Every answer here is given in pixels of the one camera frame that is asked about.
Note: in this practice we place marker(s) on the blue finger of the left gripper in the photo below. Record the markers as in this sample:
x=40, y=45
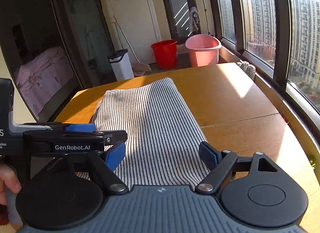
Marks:
x=69, y=127
x=112, y=137

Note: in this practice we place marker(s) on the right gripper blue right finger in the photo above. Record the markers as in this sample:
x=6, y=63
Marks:
x=211, y=157

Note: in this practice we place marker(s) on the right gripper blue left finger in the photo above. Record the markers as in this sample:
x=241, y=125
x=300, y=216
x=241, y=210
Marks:
x=113, y=156

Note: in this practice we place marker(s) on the striped beige knit garment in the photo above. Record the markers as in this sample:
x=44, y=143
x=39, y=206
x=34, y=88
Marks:
x=163, y=137

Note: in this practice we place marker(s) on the person's left hand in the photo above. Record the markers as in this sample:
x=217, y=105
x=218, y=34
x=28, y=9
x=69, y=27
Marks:
x=8, y=179

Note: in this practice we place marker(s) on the pink floral bed sheet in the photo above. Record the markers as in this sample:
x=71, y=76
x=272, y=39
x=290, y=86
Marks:
x=41, y=78

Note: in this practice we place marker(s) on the white trash bin black lid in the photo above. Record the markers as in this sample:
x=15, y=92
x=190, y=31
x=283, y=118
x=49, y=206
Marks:
x=121, y=65

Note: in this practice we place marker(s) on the broom with pink dustpan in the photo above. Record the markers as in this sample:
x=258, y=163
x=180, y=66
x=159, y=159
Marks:
x=139, y=68

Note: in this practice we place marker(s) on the beige fuzzy slipper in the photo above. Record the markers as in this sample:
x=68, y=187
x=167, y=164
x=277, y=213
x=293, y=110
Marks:
x=248, y=68

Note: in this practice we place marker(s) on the red plastic bucket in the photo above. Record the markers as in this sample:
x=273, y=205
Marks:
x=165, y=53

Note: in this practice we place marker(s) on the pink plastic basin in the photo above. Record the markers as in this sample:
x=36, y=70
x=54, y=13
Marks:
x=203, y=50

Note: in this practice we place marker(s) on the hanging grey cloth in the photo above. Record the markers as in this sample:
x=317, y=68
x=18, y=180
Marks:
x=193, y=19

